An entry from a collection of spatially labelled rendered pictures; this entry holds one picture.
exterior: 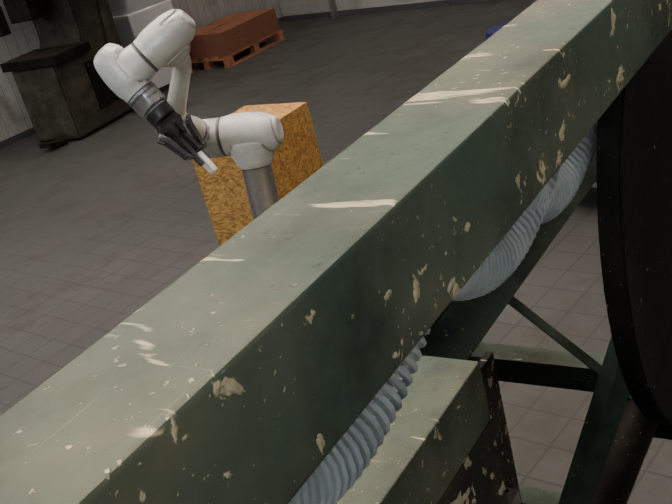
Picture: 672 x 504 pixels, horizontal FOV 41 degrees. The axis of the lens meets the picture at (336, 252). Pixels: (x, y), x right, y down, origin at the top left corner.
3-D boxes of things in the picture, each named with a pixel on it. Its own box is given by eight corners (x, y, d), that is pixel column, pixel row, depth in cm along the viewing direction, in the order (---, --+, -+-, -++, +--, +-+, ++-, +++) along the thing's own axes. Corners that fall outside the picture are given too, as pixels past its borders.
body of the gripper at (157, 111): (148, 111, 244) (172, 136, 245) (169, 94, 249) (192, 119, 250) (140, 122, 251) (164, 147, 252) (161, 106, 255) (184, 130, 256)
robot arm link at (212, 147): (176, 115, 296) (215, 109, 293) (197, 132, 313) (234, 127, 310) (177, 153, 293) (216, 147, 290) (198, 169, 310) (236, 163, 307)
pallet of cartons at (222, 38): (244, 42, 1374) (235, 11, 1355) (291, 38, 1310) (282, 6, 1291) (179, 71, 1286) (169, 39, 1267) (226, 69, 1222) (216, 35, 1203)
